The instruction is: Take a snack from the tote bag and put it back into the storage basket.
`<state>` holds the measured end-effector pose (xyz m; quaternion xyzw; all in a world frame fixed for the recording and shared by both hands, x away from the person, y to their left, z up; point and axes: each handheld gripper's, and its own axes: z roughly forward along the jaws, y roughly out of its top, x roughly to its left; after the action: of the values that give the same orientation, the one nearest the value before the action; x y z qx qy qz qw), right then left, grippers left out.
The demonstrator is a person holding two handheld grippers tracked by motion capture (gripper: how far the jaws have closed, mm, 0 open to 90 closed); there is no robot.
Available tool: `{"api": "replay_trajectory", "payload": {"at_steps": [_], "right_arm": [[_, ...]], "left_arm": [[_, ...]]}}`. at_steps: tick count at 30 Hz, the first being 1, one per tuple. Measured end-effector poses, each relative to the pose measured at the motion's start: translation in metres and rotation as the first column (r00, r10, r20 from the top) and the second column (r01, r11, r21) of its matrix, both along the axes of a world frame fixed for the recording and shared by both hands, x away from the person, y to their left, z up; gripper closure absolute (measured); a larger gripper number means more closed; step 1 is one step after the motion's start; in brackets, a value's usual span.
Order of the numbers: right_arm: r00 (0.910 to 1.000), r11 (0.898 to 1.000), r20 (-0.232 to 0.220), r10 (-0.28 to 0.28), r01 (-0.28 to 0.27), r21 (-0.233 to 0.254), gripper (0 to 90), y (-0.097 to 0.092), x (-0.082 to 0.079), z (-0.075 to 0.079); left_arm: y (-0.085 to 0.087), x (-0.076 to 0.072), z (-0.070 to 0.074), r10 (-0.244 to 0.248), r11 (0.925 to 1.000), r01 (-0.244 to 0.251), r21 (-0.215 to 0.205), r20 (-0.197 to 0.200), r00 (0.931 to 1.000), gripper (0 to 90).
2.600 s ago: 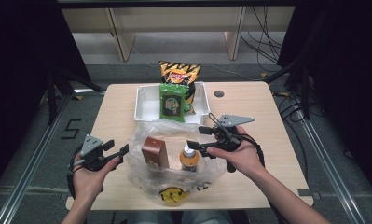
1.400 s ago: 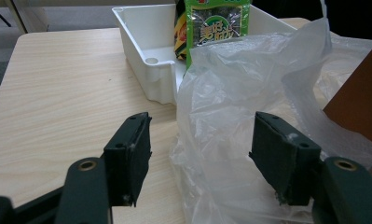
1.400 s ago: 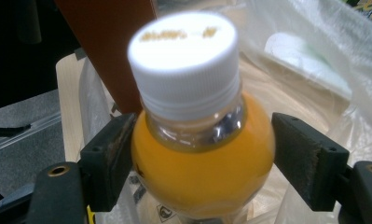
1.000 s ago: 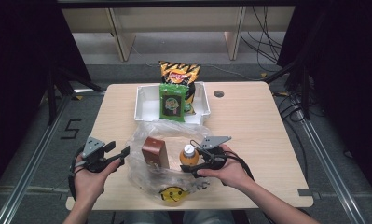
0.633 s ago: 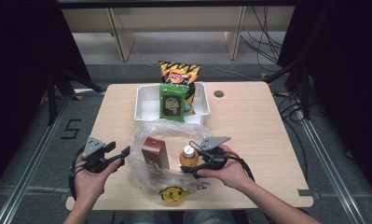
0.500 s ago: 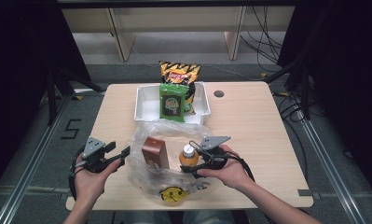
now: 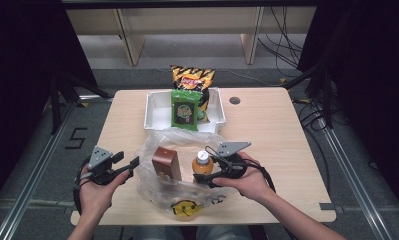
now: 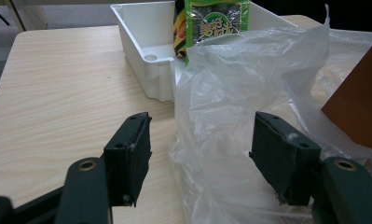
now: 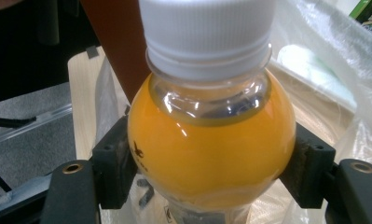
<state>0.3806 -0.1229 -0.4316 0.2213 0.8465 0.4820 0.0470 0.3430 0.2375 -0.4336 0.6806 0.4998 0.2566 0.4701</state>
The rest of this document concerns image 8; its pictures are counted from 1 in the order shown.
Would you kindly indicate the white plastic bin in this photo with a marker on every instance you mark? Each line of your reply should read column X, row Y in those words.
column 143, row 28

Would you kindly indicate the yellow black chip bag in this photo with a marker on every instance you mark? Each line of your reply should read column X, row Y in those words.
column 179, row 31

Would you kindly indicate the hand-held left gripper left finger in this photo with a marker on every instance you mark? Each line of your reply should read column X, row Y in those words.
column 127, row 158

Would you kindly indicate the clear plastic bag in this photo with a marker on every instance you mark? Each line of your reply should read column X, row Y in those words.
column 224, row 93

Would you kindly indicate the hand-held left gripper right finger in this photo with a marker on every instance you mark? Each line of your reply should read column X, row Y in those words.
column 283, row 158

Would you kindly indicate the brown carton box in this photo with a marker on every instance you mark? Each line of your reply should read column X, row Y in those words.
column 357, row 105

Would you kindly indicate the green snack packet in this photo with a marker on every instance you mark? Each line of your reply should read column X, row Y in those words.
column 216, row 18

